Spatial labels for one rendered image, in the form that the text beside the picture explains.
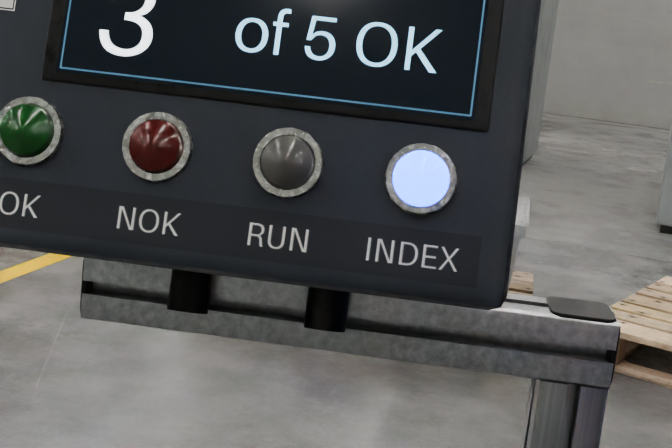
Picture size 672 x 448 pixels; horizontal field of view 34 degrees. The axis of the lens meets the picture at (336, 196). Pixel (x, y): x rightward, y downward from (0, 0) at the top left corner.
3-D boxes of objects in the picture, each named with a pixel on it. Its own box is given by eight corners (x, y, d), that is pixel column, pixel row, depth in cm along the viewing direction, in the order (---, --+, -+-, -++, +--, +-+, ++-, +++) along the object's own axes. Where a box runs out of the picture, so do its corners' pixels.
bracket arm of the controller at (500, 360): (601, 367, 50) (611, 305, 49) (611, 390, 47) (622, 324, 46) (98, 300, 52) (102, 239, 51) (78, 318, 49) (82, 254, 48)
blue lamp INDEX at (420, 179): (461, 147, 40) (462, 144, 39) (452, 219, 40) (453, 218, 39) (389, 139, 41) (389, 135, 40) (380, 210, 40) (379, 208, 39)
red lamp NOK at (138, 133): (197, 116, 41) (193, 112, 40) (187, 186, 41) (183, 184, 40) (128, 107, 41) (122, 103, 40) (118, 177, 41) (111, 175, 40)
